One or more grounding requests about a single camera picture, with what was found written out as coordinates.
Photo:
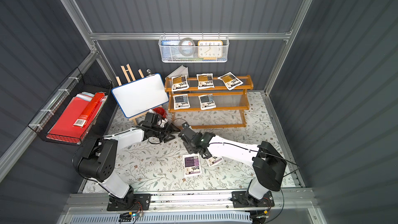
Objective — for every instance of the dark blue coffee bag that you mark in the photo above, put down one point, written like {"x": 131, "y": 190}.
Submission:
{"x": 207, "y": 102}

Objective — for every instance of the yellow coffee bag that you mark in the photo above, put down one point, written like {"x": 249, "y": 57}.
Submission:
{"x": 180, "y": 83}
{"x": 205, "y": 81}
{"x": 230, "y": 80}

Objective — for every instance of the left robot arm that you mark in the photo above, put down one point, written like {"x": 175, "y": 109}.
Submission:
{"x": 97, "y": 160}

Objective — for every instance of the black wire side basket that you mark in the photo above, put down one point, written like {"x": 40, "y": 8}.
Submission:
{"x": 77, "y": 83}

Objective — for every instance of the yellow square clock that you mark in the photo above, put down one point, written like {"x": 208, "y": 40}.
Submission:
{"x": 210, "y": 49}

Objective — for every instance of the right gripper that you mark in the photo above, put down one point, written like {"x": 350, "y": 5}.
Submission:
{"x": 185, "y": 131}

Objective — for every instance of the purple coffee bag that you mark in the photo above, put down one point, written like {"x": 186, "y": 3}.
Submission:
{"x": 191, "y": 165}
{"x": 213, "y": 161}

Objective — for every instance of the blue box in basket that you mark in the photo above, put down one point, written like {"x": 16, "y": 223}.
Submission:
{"x": 170, "y": 42}

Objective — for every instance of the yellow coffee bag front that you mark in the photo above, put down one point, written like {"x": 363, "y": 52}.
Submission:
{"x": 230, "y": 80}

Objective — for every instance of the red folder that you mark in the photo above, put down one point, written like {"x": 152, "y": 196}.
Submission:
{"x": 64, "y": 130}

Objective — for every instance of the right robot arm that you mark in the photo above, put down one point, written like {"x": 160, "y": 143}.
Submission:
{"x": 268, "y": 165}

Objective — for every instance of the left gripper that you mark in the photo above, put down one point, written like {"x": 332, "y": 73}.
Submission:
{"x": 166, "y": 132}

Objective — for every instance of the yellow coffee bag top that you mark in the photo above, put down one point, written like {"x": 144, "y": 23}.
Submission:
{"x": 180, "y": 83}

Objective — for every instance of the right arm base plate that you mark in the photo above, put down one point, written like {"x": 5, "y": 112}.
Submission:
{"x": 242, "y": 199}

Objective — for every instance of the red cup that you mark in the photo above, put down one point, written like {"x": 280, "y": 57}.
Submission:
{"x": 161, "y": 111}

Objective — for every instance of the round grey tape roll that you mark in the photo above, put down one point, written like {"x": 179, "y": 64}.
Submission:
{"x": 186, "y": 47}

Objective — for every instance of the red long box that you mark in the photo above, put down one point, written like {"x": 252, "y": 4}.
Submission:
{"x": 93, "y": 101}

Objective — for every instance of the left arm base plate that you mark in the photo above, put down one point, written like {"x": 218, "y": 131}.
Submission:
{"x": 131, "y": 202}

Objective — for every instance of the white wire wall basket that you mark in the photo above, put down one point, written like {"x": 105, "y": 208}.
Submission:
{"x": 194, "y": 49}

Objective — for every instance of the dark blue coffee bag under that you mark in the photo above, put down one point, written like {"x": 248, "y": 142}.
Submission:
{"x": 181, "y": 101}

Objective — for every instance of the wooden easel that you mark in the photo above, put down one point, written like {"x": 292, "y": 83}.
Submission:
{"x": 128, "y": 73}

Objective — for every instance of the wooden two-tier shelf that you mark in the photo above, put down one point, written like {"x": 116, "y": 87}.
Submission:
{"x": 216, "y": 98}

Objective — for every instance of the whiteboard with blue frame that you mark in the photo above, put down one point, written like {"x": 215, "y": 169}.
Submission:
{"x": 137, "y": 97}

